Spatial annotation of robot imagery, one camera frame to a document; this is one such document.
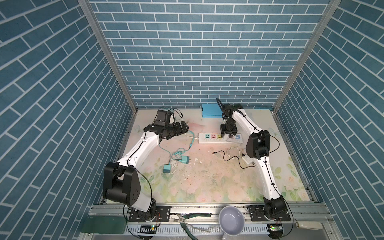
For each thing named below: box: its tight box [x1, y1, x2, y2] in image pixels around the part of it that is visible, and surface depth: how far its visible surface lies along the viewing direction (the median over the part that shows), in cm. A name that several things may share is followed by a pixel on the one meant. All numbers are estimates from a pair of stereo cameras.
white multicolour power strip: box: [198, 133, 243, 144], surface depth 101 cm
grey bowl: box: [218, 205, 245, 240], surface depth 71 cm
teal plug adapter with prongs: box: [181, 155, 192, 164], surface depth 93 cm
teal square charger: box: [163, 164, 171, 174], surface depth 90 cm
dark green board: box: [80, 215, 127, 235], surface depth 70 cm
